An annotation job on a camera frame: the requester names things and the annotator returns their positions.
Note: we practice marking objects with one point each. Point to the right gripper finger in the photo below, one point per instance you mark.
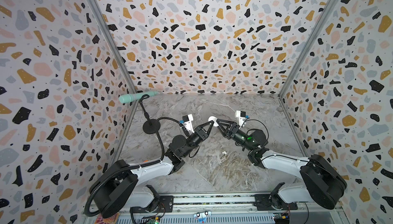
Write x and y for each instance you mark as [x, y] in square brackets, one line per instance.
[226, 129]
[226, 123]

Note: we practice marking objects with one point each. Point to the corner aluminium profile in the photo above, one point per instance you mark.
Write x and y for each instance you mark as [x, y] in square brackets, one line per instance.
[324, 16]
[111, 44]

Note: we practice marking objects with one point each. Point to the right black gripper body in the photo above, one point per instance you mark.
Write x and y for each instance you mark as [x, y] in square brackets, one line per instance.
[230, 130]

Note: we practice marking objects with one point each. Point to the small toy car sticker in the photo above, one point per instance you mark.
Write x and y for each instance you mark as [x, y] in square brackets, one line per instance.
[201, 217]

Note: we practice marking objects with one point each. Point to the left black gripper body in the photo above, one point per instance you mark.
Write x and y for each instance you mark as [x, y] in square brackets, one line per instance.
[194, 140]

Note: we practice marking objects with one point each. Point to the mint green microphone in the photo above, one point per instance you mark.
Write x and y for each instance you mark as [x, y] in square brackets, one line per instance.
[128, 98]

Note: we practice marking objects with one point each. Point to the black microphone stand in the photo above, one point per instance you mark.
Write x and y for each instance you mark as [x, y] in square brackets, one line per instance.
[151, 126]

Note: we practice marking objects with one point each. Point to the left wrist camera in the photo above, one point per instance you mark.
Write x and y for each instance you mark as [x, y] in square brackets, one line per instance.
[187, 122]

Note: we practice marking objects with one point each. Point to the colourful card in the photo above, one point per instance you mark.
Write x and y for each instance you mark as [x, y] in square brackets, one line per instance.
[110, 220]

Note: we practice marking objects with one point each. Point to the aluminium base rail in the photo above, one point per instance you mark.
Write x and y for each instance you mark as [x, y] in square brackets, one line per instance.
[233, 208]

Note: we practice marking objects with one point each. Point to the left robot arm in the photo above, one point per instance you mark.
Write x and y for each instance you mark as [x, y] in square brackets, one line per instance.
[126, 183]

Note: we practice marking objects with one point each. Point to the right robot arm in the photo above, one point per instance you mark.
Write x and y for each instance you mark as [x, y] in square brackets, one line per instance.
[318, 181]

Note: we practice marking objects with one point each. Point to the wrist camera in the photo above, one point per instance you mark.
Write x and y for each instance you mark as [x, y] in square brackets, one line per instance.
[187, 122]
[242, 117]

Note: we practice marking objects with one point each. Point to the right corner aluminium profile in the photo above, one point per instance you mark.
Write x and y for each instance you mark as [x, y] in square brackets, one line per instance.
[324, 16]

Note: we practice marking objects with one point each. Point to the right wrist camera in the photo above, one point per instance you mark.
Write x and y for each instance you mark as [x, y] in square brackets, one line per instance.
[242, 117]

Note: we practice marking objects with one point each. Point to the left corner aluminium profile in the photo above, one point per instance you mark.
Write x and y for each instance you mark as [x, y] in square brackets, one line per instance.
[111, 44]

